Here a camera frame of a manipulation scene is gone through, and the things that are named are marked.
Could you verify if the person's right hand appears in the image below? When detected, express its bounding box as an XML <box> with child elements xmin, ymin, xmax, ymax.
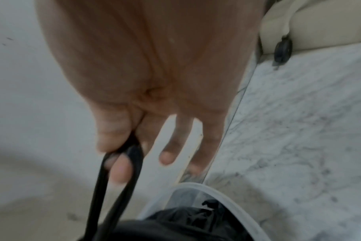
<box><xmin>34</xmin><ymin>0</ymin><xmax>266</xmax><ymax>184</ymax></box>

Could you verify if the black garbage bag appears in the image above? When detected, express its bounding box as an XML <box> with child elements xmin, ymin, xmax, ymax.
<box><xmin>83</xmin><ymin>134</ymin><xmax>229</xmax><ymax>241</ymax></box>

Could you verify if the white plastic bin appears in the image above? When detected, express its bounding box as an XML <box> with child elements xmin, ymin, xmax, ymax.
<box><xmin>137</xmin><ymin>181</ymin><xmax>278</xmax><ymax>241</ymax></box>

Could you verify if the black caster wheel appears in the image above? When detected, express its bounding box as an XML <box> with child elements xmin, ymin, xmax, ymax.
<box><xmin>273</xmin><ymin>35</ymin><xmax>294</xmax><ymax>70</ymax></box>

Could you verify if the cream plastic appliance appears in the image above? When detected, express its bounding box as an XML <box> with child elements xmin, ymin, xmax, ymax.
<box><xmin>257</xmin><ymin>0</ymin><xmax>361</xmax><ymax>56</ymax></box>

